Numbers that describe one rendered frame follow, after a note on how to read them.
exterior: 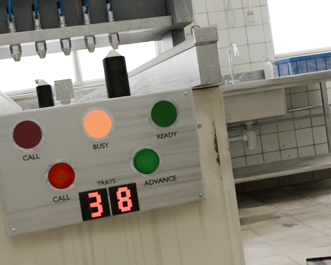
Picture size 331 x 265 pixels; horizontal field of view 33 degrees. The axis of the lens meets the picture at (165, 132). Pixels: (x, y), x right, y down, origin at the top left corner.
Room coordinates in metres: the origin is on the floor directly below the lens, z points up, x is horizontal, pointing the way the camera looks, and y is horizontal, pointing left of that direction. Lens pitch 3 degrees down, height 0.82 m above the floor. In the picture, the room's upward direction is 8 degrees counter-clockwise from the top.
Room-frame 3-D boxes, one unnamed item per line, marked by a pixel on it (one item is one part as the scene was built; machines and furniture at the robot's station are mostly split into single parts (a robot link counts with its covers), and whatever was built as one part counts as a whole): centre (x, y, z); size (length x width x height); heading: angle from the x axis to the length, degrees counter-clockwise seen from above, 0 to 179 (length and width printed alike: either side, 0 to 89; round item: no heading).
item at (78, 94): (4.02, 0.52, 0.94); 0.33 x 0.33 x 0.12
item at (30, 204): (0.66, 0.08, 0.77); 0.24 x 0.04 x 0.14; 103
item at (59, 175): (0.63, 0.13, 0.76); 0.03 x 0.02 x 0.03; 103
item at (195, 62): (1.65, 0.15, 0.87); 2.01 x 0.03 x 0.07; 13
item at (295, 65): (4.20, -1.14, 0.95); 0.40 x 0.30 x 0.14; 100
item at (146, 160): (0.65, 0.03, 0.76); 0.03 x 0.02 x 0.03; 103
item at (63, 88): (1.29, 0.22, 0.89); 0.12 x 0.04 x 0.05; 13
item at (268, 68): (4.45, -0.89, 0.98); 0.07 x 0.07 x 0.20; 7
